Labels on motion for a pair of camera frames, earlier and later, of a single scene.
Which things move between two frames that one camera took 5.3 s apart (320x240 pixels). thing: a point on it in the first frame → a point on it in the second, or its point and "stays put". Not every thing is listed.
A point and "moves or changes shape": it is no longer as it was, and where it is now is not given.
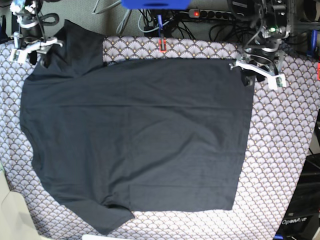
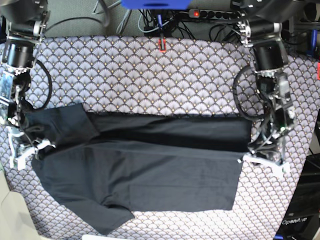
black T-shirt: (134, 136) moves or changes shape
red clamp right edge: (318, 71) stays put
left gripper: (19, 53) → (19, 152)
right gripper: (250, 68) → (281, 170)
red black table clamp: (163, 45) stays put
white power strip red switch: (212, 14) stays put
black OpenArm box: (301, 220) stays put
